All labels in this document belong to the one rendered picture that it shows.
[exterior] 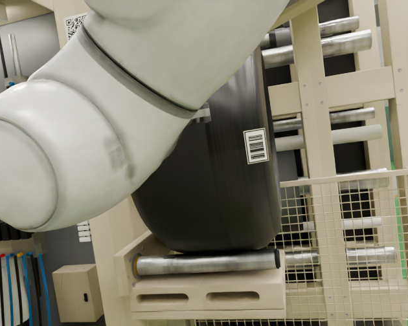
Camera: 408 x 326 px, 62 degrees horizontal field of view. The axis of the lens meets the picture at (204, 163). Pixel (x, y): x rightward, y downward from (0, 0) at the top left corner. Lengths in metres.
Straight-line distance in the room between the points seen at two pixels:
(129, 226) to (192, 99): 0.72
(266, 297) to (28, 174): 0.65
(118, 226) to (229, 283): 0.34
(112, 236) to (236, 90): 0.53
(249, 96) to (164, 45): 0.44
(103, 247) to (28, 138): 0.79
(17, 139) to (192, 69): 0.11
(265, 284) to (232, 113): 0.38
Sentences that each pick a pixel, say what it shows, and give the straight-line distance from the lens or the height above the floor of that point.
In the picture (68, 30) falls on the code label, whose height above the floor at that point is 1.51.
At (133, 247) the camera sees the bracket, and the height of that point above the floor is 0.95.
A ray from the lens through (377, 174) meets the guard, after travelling 1.25.
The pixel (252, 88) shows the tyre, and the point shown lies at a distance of 0.65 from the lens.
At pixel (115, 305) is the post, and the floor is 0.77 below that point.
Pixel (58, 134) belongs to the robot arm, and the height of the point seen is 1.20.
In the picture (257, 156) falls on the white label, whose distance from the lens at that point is 0.62.
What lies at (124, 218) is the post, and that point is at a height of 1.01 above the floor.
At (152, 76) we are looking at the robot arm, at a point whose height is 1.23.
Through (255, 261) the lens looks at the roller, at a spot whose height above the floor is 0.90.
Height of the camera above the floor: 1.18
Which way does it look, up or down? 4 degrees down
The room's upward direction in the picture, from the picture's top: 8 degrees counter-clockwise
